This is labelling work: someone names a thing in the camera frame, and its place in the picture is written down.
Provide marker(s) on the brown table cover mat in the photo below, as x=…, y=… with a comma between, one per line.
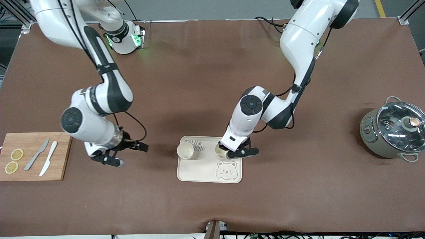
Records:
x=212, y=83

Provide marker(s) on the grey-green electric cooking pot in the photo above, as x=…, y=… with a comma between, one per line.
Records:
x=370, y=142

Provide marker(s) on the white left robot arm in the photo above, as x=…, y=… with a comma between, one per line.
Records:
x=298, y=39

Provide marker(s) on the white plastic cup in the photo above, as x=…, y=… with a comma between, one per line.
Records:
x=220, y=153
x=185, y=151

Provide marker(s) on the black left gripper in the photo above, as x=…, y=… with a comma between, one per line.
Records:
x=221, y=146

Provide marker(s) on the aluminium frame strut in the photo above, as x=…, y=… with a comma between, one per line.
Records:
x=20, y=15
x=409, y=11

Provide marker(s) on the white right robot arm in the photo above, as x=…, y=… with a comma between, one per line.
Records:
x=89, y=129

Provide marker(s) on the glass pot lid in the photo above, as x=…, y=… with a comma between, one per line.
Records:
x=391, y=116

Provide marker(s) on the lemon slice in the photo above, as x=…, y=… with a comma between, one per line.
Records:
x=11, y=167
x=17, y=154

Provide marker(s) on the aluminium table edge rail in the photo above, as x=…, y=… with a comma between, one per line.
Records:
x=166, y=21

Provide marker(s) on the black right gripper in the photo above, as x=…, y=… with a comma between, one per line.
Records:
x=127, y=142

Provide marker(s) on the white plastic knife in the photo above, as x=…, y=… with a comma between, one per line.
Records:
x=49, y=157

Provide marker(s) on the grey plastic knife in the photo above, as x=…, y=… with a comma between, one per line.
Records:
x=35, y=157

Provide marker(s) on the beige bear print tray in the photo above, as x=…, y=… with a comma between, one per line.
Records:
x=199, y=171

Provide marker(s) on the wooden cutting board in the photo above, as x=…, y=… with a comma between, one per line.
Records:
x=49, y=166

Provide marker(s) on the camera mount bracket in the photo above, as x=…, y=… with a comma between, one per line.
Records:
x=214, y=230

